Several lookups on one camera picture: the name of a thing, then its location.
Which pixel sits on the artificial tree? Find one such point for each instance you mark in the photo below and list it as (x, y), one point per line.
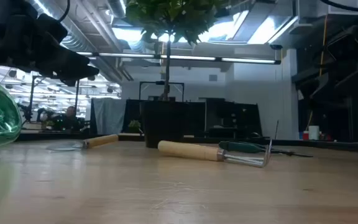
(163, 124)

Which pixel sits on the person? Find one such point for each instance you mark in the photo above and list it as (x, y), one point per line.
(70, 119)

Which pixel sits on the small green potted plant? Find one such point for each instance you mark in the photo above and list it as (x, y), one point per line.
(49, 124)
(134, 126)

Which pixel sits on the grey cloth panel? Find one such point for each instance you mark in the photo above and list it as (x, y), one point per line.
(107, 116)

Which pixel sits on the white cup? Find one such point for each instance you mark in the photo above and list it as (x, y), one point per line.
(314, 132)

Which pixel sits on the red can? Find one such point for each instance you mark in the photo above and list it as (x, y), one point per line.
(305, 135)

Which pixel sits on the long LED light bar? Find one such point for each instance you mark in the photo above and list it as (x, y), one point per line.
(185, 58)

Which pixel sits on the black cabinet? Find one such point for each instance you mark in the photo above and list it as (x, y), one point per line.
(228, 115)

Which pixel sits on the black aluminium table frame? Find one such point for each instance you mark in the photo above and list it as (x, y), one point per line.
(337, 145)

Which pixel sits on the grey wall vent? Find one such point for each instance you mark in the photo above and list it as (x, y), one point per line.
(213, 77)

